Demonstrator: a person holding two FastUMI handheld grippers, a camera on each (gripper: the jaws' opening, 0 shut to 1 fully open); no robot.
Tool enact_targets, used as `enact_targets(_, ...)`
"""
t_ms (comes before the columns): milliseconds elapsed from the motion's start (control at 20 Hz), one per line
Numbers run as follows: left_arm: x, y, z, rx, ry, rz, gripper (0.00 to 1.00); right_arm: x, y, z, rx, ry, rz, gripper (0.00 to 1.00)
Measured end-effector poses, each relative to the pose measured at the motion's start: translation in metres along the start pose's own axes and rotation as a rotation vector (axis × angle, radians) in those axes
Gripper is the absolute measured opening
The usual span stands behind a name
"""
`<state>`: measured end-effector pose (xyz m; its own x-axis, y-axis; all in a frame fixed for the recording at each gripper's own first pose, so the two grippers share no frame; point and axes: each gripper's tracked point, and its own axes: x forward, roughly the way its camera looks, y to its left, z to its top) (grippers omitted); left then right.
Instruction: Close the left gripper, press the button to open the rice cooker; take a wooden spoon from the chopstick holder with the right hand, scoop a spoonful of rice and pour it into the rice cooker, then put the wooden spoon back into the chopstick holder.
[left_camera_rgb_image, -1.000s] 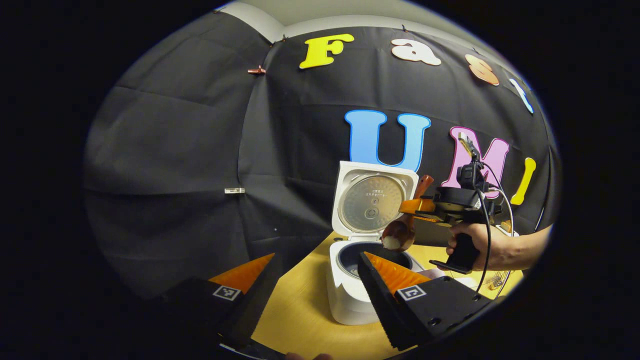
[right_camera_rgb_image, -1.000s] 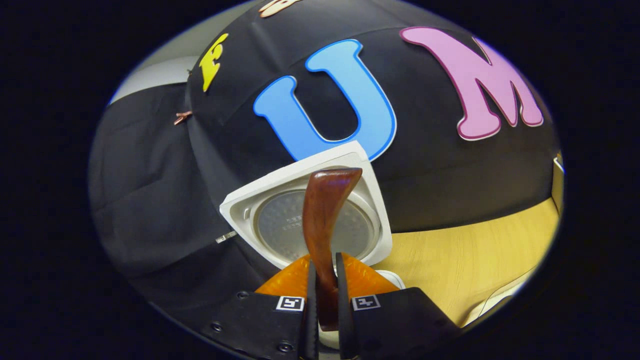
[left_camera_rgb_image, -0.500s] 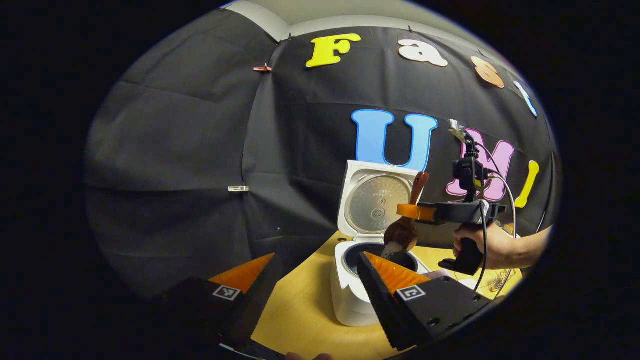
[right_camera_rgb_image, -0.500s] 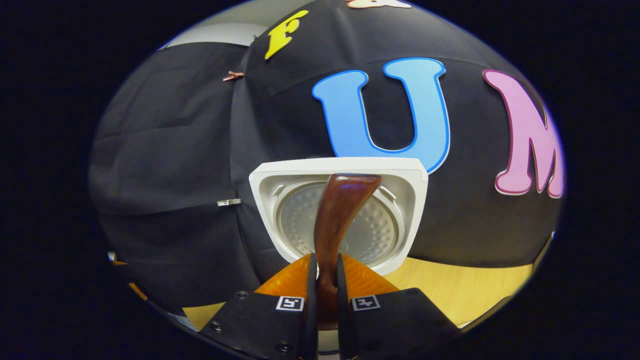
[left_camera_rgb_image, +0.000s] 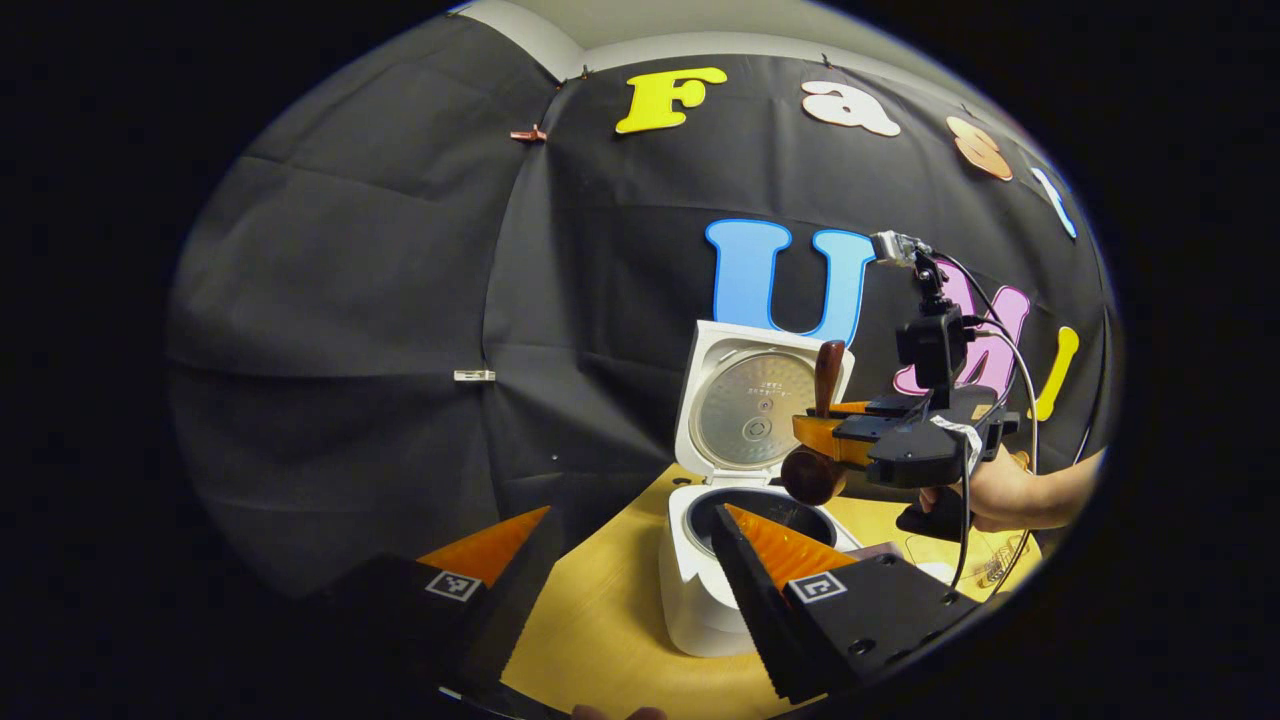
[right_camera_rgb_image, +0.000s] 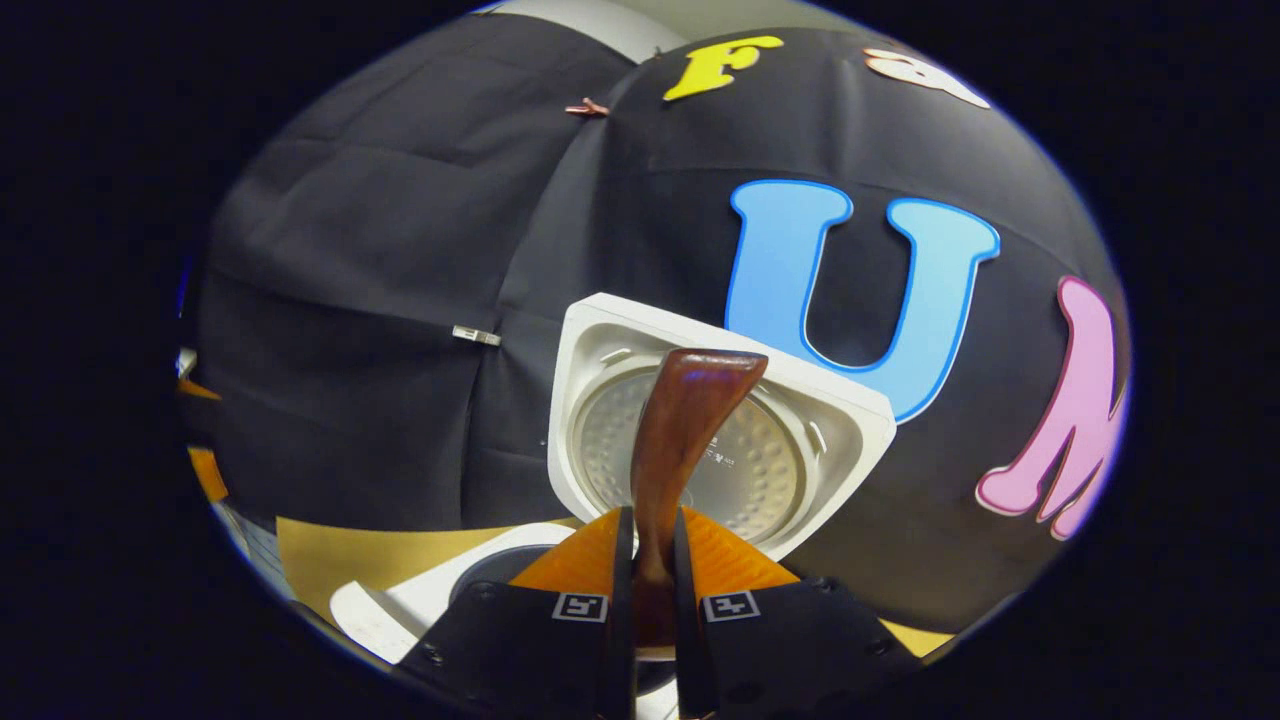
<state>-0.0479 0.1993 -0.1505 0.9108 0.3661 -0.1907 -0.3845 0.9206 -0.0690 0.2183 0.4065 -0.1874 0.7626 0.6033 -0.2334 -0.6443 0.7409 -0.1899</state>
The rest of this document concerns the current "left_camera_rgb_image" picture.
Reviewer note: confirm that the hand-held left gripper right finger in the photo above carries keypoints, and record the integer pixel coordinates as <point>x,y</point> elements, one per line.
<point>760,600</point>

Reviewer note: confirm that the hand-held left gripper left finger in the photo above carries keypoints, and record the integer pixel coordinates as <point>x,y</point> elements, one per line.
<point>530,600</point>

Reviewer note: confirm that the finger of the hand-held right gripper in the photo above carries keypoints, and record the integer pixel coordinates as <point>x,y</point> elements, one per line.
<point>825,440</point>
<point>850,407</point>

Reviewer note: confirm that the brown wooden spoon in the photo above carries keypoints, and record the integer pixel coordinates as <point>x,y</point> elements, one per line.
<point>810,478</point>

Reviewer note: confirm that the white rice cooker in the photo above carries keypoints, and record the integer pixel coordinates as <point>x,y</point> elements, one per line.
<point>700,590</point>

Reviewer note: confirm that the white cloth clip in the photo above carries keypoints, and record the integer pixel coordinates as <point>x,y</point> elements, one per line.
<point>474,375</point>

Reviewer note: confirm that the black backdrop cloth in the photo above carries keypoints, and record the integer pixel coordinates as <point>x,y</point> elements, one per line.
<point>350,300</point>

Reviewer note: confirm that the copper cloth clip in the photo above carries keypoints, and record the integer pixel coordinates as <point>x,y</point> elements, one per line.
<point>528,133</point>

